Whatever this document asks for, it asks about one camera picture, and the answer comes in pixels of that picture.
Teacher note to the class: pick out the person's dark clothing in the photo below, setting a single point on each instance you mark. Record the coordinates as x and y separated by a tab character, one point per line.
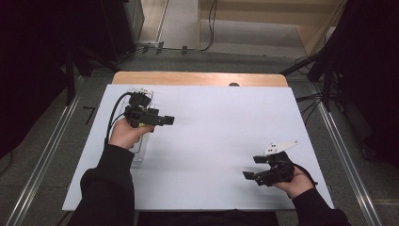
207	219

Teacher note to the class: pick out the dark cabinet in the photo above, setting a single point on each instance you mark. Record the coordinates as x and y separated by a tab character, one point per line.
125	25

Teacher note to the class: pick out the person's left hand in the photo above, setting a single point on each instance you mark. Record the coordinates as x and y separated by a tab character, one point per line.
125	135

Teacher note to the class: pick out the light wooden cabinet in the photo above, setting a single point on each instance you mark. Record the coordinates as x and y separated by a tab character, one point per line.
282	19

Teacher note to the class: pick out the black curtain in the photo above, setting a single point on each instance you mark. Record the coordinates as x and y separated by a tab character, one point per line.
28	69
373	78

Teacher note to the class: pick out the dark round table grommet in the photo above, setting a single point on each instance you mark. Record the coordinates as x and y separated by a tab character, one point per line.
234	84

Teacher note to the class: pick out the person's right hand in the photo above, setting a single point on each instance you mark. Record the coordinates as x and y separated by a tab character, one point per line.
296	185

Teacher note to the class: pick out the aluminium floor rail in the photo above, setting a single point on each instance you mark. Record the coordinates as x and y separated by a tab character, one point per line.
47	157
345	157

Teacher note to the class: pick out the clear plastic container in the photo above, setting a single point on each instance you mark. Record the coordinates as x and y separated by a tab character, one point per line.
139	153

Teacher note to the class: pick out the wooden table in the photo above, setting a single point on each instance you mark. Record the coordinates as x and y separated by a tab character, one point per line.
188	78

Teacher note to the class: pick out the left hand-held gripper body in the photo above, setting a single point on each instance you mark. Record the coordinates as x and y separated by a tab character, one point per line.
141	114

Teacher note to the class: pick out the white table mat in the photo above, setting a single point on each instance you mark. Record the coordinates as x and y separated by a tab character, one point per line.
213	157

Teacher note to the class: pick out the black metal stand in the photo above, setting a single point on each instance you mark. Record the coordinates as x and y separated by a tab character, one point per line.
78	69
320	69

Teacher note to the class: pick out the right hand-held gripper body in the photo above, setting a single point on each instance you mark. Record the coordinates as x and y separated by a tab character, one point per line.
277	171

